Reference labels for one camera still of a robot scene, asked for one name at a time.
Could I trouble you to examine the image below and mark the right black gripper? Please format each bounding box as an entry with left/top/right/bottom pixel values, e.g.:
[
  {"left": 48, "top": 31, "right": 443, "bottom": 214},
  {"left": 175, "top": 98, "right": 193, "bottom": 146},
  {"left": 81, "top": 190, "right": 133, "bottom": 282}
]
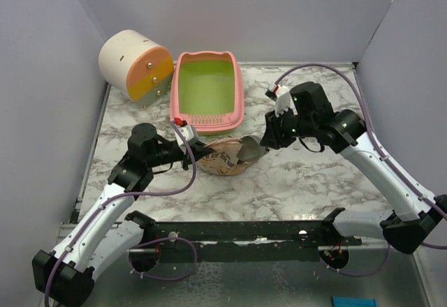
[{"left": 262, "top": 104, "right": 316, "bottom": 148}]

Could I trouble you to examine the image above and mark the beige cat litter bag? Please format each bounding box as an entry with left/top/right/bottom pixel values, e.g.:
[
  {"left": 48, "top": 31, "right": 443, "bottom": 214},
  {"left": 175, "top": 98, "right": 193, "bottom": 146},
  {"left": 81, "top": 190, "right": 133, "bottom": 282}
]
[{"left": 196, "top": 137, "right": 258, "bottom": 176}]

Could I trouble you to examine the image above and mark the clear plastic litter scoop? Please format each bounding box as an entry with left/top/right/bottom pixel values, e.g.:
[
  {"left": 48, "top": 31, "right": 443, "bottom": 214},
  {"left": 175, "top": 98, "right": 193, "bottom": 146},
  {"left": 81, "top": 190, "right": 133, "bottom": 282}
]
[{"left": 237, "top": 135, "right": 270, "bottom": 163}]

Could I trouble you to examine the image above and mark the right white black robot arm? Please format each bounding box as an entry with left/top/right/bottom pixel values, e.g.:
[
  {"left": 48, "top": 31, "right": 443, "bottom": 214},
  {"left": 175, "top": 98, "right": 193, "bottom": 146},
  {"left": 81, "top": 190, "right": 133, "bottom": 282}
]
[{"left": 261, "top": 82, "right": 446, "bottom": 254}]

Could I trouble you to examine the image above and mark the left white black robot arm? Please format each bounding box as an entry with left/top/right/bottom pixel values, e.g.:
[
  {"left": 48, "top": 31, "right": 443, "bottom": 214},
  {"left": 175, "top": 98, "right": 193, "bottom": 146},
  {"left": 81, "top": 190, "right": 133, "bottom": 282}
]
[{"left": 31, "top": 119, "right": 214, "bottom": 306}]

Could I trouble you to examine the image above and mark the pink green litter box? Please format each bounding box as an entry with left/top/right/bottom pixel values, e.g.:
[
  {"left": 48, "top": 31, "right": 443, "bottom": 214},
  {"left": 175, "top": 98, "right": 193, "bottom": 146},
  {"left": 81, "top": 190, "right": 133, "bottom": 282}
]
[{"left": 170, "top": 51, "right": 245, "bottom": 135}]

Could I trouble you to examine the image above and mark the torn clear bag strip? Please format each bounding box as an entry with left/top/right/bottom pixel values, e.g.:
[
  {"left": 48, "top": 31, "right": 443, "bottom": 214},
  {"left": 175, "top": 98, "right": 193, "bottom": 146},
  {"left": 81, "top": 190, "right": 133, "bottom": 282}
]
[{"left": 293, "top": 139, "right": 302, "bottom": 150}]

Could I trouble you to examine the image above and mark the cream orange cylindrical container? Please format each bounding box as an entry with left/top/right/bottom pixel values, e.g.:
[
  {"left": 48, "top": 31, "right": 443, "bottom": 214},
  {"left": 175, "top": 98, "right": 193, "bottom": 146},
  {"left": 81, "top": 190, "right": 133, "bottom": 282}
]
[{"left": 98, "top": 29, "right": 174, "bottom": 108}]

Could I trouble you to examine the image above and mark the blue object at bottom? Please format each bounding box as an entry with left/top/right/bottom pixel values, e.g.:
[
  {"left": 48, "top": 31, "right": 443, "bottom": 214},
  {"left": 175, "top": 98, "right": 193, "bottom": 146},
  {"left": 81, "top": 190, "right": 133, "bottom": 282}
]
[{"left": 332, "top": 297, "right": 377, "bottom": 307}]

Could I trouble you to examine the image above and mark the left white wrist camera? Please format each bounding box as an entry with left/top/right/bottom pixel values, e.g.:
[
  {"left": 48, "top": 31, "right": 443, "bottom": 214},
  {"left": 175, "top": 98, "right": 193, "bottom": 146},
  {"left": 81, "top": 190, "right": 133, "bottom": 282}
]
[{"left": 173, "top": 118, "right": 199, "bottom": 152}]

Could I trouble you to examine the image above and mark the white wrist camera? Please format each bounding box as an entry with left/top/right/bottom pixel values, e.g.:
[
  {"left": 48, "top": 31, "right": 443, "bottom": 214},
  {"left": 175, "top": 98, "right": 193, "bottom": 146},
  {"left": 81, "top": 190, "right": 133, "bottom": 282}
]
[
  {"left": 265, "top": 84, "right": 293, "bottom": 117},
  {"left": 173, "top": 118, "right": 199, "bottom": 152}
]

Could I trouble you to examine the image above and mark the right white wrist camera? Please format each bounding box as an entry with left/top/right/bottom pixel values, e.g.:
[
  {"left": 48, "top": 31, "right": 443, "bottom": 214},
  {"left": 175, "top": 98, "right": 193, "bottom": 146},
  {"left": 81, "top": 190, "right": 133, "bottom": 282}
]
[{"left": 265, "top": 84, "right": 293, "bottom": 117}]

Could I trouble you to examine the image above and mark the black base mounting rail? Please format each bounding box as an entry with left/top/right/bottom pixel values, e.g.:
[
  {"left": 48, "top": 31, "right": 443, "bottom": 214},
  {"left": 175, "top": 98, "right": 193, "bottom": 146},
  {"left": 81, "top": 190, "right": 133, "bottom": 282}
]
[{"left": 125, "top": 211, "right": 361, "bottom": 263}]

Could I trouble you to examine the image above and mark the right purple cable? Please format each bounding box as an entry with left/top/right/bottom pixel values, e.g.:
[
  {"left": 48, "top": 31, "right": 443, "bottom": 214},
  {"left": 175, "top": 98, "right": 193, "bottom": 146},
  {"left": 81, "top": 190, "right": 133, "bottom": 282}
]
[{"left": 270, "top": 63, "right": 447, "bottom": 278}]

